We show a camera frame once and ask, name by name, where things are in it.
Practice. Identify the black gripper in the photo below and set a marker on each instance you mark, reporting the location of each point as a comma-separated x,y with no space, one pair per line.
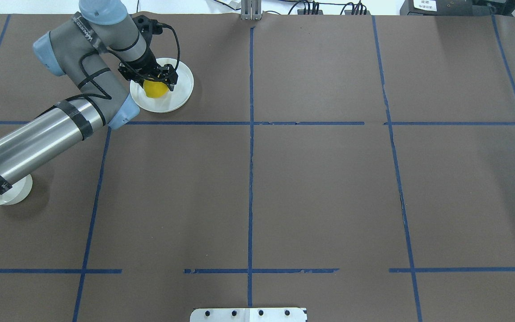
144,60

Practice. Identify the yellow lemon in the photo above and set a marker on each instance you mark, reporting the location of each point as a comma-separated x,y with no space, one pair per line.
153,89

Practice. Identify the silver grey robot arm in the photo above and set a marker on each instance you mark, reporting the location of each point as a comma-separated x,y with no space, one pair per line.
74,49

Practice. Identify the white plate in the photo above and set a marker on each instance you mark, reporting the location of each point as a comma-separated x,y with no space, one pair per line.
171,100

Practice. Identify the white bowl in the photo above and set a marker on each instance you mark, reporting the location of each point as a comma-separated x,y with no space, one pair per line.
18,192

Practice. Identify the black box with label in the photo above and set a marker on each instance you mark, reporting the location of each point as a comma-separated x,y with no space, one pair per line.
466,8

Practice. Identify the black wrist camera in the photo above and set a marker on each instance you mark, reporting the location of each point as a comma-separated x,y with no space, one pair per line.
148,27

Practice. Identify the metal bracket with holes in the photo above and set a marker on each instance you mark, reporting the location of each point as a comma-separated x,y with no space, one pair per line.
263,314

